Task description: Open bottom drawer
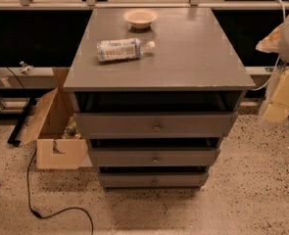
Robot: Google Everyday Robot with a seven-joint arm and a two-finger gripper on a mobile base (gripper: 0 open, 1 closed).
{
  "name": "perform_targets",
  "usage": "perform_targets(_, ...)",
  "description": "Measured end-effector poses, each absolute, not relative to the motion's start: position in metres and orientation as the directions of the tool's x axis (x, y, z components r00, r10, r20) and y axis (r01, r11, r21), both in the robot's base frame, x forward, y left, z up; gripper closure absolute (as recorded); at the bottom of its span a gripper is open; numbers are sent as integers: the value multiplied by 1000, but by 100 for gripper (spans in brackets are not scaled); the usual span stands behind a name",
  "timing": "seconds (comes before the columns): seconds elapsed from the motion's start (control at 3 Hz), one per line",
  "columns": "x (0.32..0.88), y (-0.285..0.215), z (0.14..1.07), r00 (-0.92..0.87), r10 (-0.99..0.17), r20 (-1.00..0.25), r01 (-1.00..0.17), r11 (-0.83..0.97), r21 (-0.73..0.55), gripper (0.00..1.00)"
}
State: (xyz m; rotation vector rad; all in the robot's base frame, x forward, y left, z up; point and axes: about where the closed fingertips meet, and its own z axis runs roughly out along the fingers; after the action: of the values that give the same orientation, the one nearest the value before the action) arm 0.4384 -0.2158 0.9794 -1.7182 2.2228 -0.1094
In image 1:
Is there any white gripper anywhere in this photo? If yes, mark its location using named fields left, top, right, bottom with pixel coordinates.
left=256, top=24, right=289, bottom=125

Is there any grey bottom drawer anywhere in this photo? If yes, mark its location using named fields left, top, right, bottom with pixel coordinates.
left=98, top=172, right=209, bottom=188

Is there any grey drawer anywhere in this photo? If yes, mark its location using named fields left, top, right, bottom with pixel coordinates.
left=98, top=172, right=209, bottom=188
left=74, top=112, right=238, bottom=139
left=89, top=149, right=220, bottom=166

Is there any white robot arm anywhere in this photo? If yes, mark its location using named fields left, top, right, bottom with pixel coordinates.
left=256, top=15, right=289, bottom=127

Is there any grey drawer cabinet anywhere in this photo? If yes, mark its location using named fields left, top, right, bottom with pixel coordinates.
left=64, top=8, right=255, bottom=176

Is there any grey middle drawer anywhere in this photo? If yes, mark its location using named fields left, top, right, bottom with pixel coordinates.
left=89, top=149, right=220, bottom=166

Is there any grey top drawer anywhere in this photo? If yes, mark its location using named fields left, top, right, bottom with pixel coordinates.
left=74, top=112, right=238, bottom=139

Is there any open cardboard box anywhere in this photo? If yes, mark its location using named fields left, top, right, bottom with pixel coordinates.
left=18, top=68, right=88, bottom=169

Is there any beige bowl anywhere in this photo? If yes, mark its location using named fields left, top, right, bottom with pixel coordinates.
left=123, top=9, right=158, bottom=29

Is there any clear plastic water bottle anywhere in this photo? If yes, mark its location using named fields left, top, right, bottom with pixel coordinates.
left=97, top=38, right=156, bottom=63

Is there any trash inside box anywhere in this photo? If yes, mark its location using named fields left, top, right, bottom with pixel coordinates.
left=63, top=117, right=81, bottom=139

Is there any small crumpled plastic item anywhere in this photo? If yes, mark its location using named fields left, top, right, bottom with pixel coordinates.
left=20, top=61, right=34, bottom=75

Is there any black bar on floor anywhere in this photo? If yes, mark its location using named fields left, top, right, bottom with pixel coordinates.
left=7, top=97, right=36, bottom=147

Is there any white cable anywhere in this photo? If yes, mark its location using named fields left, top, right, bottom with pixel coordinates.
left=251, top=0, right=287, bottom=92

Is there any black power cable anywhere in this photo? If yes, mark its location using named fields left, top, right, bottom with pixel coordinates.
left=0, top=39, right=95, bottom=235

